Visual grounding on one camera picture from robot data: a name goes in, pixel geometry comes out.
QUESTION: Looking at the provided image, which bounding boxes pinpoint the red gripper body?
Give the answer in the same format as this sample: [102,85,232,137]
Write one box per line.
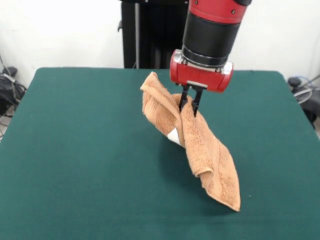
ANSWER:
[169,59,235,94]

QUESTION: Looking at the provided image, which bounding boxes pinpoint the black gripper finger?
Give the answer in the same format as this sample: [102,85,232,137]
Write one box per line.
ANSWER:
[177,84,192,113]
[191,87,205,118]

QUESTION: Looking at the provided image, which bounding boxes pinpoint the orange terry towel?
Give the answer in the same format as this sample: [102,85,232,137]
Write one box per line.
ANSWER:
[139,71,242,213]

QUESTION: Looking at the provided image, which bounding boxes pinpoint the black stand base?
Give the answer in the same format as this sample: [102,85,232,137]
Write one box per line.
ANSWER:
[287,74,320,123]
[0,66,27,117]

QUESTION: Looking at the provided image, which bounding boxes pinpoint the dark green table cloth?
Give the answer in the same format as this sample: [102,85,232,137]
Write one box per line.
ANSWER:
[0,66,320,240]

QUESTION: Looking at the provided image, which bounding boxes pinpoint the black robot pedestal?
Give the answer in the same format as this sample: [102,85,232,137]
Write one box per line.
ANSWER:
[116,0,191,70]

